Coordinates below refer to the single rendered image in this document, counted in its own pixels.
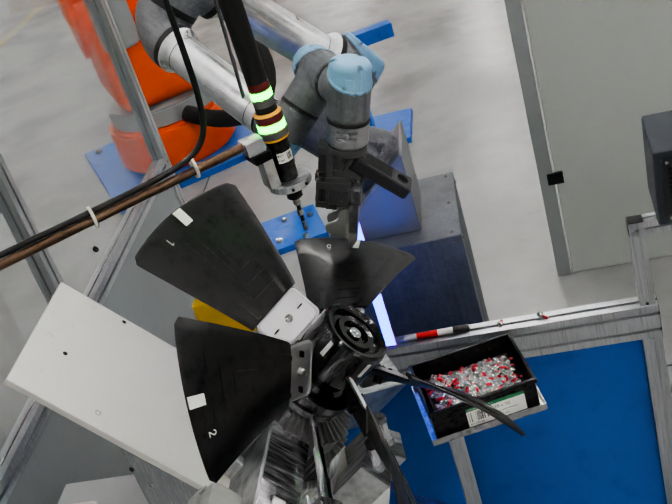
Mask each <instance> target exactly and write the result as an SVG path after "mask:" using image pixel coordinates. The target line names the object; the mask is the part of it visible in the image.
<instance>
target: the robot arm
mask: <svg viewBox="0 0 672 504"><path fill-rule="evenodd" d="M169 1H170V4H171V7H172V10H173V13H174V15H175V18H176V21H177V24H178V27H179V30H180V32H181V35H182V38H183V41H184V44H185V47H186V50H187V53H188V56H189V58H190V61H191V64H192V67H193V70H194V73H195V76H196V79H197V83H198V86H199V89H200V92H201V93H202V94H204V95H205V96H206V97H207V98H209V99H210V100H211V101H213V102H214V103H215V104H217V105H218V106H219V107H220V108H222V109H223V110H224V111H226V112H227V113H228V114H229V115H231V116H232V117H233V118H235V119H236V120H237V121H239V122H240V123H241V124H242V125H244V126H245V127H246V128H248V129H249V130H250V131H251V132H253V133H255V134H258V135H259V132H258V129H257V126H256V123H255V120H254V114H255V109H254V107H253V104H252V101H251V98H250V95H249V92H248V89H247V86H246V83H245V80H244V77H243V74H242V73H241V72H240V71H238V73H239V76H240V80H241V83H242V87H243V90H244V94H245V96H244V98H243V99H242V97H241V93H240V90H239V87H238V83H237V80H236V76H235V73H234V70H233V66H231V65H230V64H229V63H227V62H226V61H225V60H223V59H222V58H221V57H219V56H218V55H217V54H215V53H214V52H212V51H211V50H210V49H208V48H207V47H206V46H204V45H203V44H202V43H200V42H199V41H198V37H197V35H196V33H195V32H194V31H193V30H192V29H191V28H192V26H193V25H194V23H195V21H196V20H197V18H198V16H201V17H203V18H204V19H206V20H210V19H213V18H216V17H218V15H217V11H216V8H215V4H214V1H213V0H169ZM242 1H243V4H244V8H245V11H246V14H247V17H248V20H249V23H250V26H251V29H252V32H253V35H254V38H255V40H257V41H258V42H260V43H262V44H263V45H265V46H267V47H269V48H270V49H272V50H274V51H275V52H277V53H279V54H280V55H282V56H284V57H286V58H287V59H289V60H291V61H292V62H293V63H292V70H293V73H294V75H295V77H294V78H293V80H292V82H291V83H290V85H289V87H288V88H287V90H286V91H285V93H284V95H283V96H282V98H281V100H280V101H279V100H277V99H276V98H275V97H274V99H275V102H276V105H277V106H280V107H281V109H282V112H283V116H284V118H285V121H286V125H287V128H288V131H289V134H288V136H287V137H288V140H289V143H290V146H291V149H292V152H293V155H294V156H295V155H296V153H297V152H298V151H299V150H300V149H301V148H303V149H304V150H306V151H308V152H309V153H311V154H313V155H314V156H316V157H318V169H317V170H316V173H315V181H316V186H315V189H316V194H315V201H316V203H315V207H321V208H326V209H331V210H337V207H339V209H338V210H337V211H334V212H331V213H329V214H328V216H327V220H328V222H329V223H327V224H326V226H325V229H326V231H327V232H328V233H330V234H334V235H337V236H340V237H344V238H346V239H348V240H349V248H352V247H353V246H354V245H355V243H356V242H357V239H358V228H359V215H360V206H361V201H362V194H363V193H364V192H366V191H367V190H369V189H370V188H371V187H372V186H373V184H374V183H376V184H378V185H379V186H381V187H383V188H385V189H386V190H388V191H390V192H391V193H393V194H395V195H396V196H398V197H400V198H402V199H405V198H406V197H407V195H408V194H409V193H410V191H411V183H412V179H411V178H410V177H409V176H407V175H405V174H403V173H402V172H400V171H398V170H397V169H395V168H393V167H392V166H390V165H388V163H389V161H390V159H391V157H392V155H393V152H394V150H395V147H396V144H397V139H398V137H397V135H396V134H394V133H392V132H391V131H389V130H386V129H382V128H377V127H373V126H370V108H371V90H372V89H373V87H374V86H375V84H376V83H378V79H379V77H380V76H381V74H382V72H383V70H384V68H385V64H384V61H383V60H382V59H381V58H380V57H379V56H378V55H377V54H376V53H375V52H374V51H372V50H371V49H370V48H369V47H368V46H366V45H365V44H364V43H363V42H361V41H360V40H359V39H358V38H357V37H355V36H354V35H353V34H351V33H350V32H348V31H346V32H345V33H343V34H342V35H340V34H339V33H336V32H333V33H330V34H325V33H323V32H322V31H320V30H319V29H317V28H315V27H314V26H312V25H311V24H309V23H307V22H306V21H304V20H302V19H301V18H299V17H298V16H296V15H294V14H293V13H291V12H290V11H288V10H286V9H285V8H283V7H282V6H280V5H278V4H277V3H275V2H273V1H272V0H242ZM135 22H136V29H137V32H138V36H139V39H140V41H141V43H142V45H143V48H144V50H145V51H146V53H147V54H148V56H149V57H150V58H151V60H152V61H153V62H154V63H155V64H156V65H158V66H159V67H160V68H162V69H163V70H164V71H166V72H169V73H176V74H178V75H179V76H180V77H182V78H183V79H184V80H185V81H187V82H188V83H189V84H191V82H190V79H189V76H188V73H187V70H186V67H185V64H184V61H183V58H182V55H181V52H180V50H179V47H178V44H177V41H176V38H175V35H174V33H173V30H172V27H171V24H170V21H169V19H168V16H167V13H166V10H165V7H164V5H163V2H162V0H138V1H137V4H136V10H135ZM259 136H260V135H259ZM317 172H318V173H317Z"/></svg>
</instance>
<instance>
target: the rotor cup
mask: <svg viewBox="0 0 672 504"><path fill-rule="evenodd" d="M352 327H354V328H356V329H358V330H359V331H360V333H361V337H360V338H356V337H354V336H353V335H352V334H351V332H350V328H352ZM309 338H310V339H311V341H312V345H313V349H312V377H311V391H310V393H309V394H308V395H307V396H305V397H303V398H301V399H298V400H296V401H297V402H298V403H299V404H300V405H302V406H303V407H304V408H306V409H308V410H310V411H312V412H314V413H316V414H319V415H323V416H337V415H340V414H341V413H343V412H344V411H345V410H346V409H347V408H346V405H348V404H347V390H346V376H348V377H351V378H352V379H353V380H354V382H355V384H356V386H358V385H359V384H360V383H361V382H362V381H363V380H364V379H365V378H366V377H367V375H368V374H369V373H370V372H371V371H372V370H373V369H374V368H375V367H376V366H377V365H378V364H379V363H380V362H381V361H382V360H383V358H384V356H385V354H386V343H385V340H384V337H383V335H382V333H381V332H380V330H379V328H378V327H377V326H376V325H375V323H374V322H373V321H372V320H371V319H370V318H369V317H368V316H366V315H365V314H364V313H362V312H361V311H359V310H358V309H356V308H354V307H352V306H349V305H346V304H340V303H337V304H333V305H331V306H329V307H328V308H326V309H325V311H324V312H323V313H322V314H321V315H320V316H319V317H318V319H317V320H316V321H315V322H314V323H313V324H312V325H311V327H310V328H309V329H308V330H307V331H306V332H305V333H304V335H303V336H302V338H301V340H297V341H296V342H295V343H297V342H300V341H303V340H306V339H309ZM330 341H332V343H333V346H332V347H331V348H330V349H329V350H328V351H327V352H326V353H325V354H324V356H322V355H321V354H320V352H321V351H322V350H323V349H324V348H325V347H326V345H327V344H328V343H329V342H330ZM367 365H371V366H370V368H369V369H368V370H367V371H366V372H365V373H364V374H363V375H362V376H361V377H357V376H358V375H359V374H360V373H361V372H362V371H363V370H364V369H365V368H366V366H367Z"/></svg>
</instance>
